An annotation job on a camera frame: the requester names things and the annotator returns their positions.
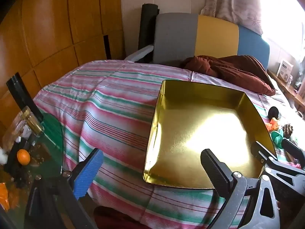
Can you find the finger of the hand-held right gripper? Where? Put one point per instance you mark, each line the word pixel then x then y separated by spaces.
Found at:
pixel 293 150
pixel 263 153

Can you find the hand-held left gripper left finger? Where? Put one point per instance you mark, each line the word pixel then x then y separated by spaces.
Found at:
pixel 88 174

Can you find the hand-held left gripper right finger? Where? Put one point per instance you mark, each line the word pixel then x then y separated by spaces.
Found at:
pixel 214 169

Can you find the brown pinecone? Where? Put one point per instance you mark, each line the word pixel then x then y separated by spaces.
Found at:
pixel 287 131

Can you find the green plastic toy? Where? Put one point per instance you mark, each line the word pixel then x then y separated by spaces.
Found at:
pixel 276 138

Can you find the small orange plastic clip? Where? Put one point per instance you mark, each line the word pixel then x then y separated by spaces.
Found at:
pixel 272 125

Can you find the black and silver round cap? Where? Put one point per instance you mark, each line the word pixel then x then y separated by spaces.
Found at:
pixel 273 112

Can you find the gold metal tin box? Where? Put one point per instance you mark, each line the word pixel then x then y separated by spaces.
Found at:
pixel 190 128

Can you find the green glass side table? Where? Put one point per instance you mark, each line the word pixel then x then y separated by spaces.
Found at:
pixel 51 133

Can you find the wooden shelf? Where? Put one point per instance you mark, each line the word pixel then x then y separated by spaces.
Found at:
pixel 290 93

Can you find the orange fruit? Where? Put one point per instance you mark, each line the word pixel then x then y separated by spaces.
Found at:
pixel 23 157

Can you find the small clear jar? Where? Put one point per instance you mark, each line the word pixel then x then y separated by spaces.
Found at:
pixel 290 79

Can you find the striped bed sheet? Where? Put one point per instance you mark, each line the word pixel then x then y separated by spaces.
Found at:
pixel 107 105

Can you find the gold capped glass bottle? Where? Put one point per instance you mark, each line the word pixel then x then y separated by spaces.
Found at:
pixel 33 121

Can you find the white cardboard box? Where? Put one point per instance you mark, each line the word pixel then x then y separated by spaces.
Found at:
pixel 285 68

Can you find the orange plastic packet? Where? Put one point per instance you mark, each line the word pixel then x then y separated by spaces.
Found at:
pixel 4 195

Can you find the small white figurine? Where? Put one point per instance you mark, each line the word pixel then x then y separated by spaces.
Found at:
pixel 2 156

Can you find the brown quilted blanket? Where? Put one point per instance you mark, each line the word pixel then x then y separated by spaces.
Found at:
pixel 233 69

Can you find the black stand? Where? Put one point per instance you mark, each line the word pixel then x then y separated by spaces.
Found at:
pixel 21 93

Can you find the grey yellow blue headboard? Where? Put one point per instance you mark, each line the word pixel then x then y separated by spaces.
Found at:
pixel 214 35

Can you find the white plastic bar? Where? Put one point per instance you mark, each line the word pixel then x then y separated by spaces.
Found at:
pixel 140 53

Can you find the window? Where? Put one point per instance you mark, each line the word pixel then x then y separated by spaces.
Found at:
pixel 283 9

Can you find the wooden wardrobe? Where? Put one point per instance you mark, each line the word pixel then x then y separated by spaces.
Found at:
pixel 47 28

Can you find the beige patterned curtain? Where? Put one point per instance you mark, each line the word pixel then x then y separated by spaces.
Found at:
pixel 233 2

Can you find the black rolled mat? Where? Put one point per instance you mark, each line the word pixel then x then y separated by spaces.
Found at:
pixel 147 23

